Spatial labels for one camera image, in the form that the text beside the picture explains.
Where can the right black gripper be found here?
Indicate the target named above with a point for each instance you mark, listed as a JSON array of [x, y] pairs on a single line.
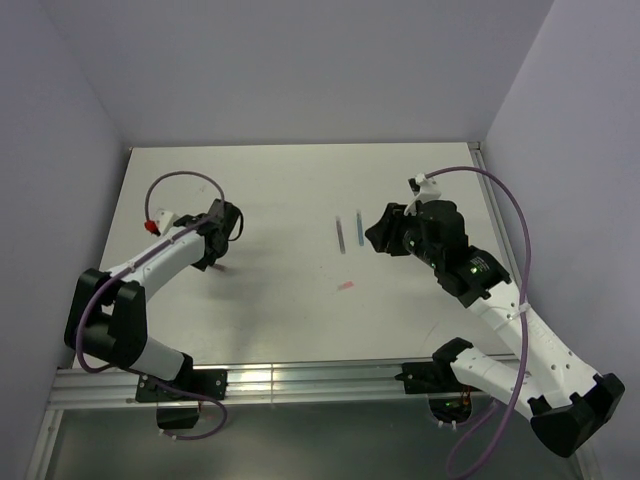
[[388, 227]]

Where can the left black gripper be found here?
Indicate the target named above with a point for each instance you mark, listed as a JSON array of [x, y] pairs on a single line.
[[204, 264]]

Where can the blue pen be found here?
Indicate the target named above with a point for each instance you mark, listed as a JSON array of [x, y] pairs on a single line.
[[359, 228]]

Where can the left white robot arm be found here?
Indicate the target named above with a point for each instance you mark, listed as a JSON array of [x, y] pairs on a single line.
[[108, 314]]

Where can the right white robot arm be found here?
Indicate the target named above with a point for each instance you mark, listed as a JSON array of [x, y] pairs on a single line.
[[564, 399]]

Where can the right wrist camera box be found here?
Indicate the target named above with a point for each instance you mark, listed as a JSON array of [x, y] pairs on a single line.
[[424, 189]]

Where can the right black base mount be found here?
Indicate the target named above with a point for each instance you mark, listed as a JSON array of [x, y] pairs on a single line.
[[419, 378]]

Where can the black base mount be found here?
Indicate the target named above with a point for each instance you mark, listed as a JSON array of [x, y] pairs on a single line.
[[419, 378], [210, 382]]

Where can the aluminium rail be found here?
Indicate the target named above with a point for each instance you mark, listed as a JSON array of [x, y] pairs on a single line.
[[247, 384]]

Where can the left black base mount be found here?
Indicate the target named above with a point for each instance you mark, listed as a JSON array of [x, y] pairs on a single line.
[[210, 382]]

